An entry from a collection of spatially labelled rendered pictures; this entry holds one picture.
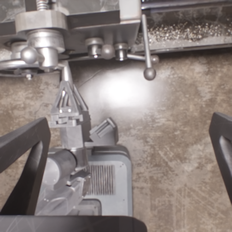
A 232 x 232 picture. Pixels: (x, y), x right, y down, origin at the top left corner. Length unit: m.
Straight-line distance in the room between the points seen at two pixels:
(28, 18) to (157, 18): 0.62
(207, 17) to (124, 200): 0.92
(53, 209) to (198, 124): 1.08
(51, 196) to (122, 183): 0.67
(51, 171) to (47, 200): 0.07
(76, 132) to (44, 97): 0.92
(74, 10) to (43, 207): 0.39
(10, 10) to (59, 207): 0.40
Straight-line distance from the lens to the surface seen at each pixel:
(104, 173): 1.10
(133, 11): 0.52
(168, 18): 0.96
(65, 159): 0.45
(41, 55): 0.42
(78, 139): 0.47
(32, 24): 0.43
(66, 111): 0.48
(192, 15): 0.98
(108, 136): 0.46
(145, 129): 1.31
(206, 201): 1.55
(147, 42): 0.67
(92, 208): 1.14
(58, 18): 0.43
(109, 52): 0.50
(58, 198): 0.49
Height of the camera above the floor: 1.29
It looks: 84 degrees down
